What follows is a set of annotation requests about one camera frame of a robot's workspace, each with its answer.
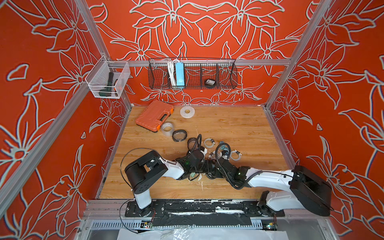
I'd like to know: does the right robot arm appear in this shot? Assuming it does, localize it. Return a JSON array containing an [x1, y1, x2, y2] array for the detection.
[[206, 156, 333, 217]]

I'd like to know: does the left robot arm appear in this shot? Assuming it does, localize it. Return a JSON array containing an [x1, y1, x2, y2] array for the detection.
[[120, 134, 208, 210]]

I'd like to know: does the clear tape roll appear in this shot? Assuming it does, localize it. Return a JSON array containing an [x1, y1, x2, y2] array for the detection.
[[161, 122, 175, 137]]

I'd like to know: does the white tape roll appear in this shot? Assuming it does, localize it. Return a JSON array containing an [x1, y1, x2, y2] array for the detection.
[[180, 106, 196, 119]]

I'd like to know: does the orange tool case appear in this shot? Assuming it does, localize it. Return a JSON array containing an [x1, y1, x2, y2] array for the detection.
[[135, 100, 174, 133]]

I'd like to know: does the black item in basket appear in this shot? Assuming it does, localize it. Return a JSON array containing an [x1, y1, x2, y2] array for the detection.
[[204, 79, 217, 89]]

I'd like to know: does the blue power bank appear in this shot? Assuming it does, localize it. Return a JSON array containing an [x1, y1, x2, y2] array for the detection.
[[175, 62, 185, 89]]

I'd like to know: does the dark green tool in bin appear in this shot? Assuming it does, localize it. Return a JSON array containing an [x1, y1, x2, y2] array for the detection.
[[99, 72, 114, 97]]

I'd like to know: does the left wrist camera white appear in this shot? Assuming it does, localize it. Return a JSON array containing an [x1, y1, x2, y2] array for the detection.
[[200, 147, 208, 156]]

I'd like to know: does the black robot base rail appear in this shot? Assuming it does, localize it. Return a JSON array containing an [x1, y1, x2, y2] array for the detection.
[[124, 199, 285, 228]]

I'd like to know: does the black wire wall basket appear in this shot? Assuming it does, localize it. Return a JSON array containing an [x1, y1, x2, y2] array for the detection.
[[148, 58, 238, 90]]

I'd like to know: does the white cable in basket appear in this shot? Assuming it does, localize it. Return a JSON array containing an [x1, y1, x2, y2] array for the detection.
[[166, 59, 178, 88]]

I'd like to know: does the clear acrylic wall bin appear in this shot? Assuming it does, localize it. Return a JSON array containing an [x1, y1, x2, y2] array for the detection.
[[86, 56, 131, 99]]

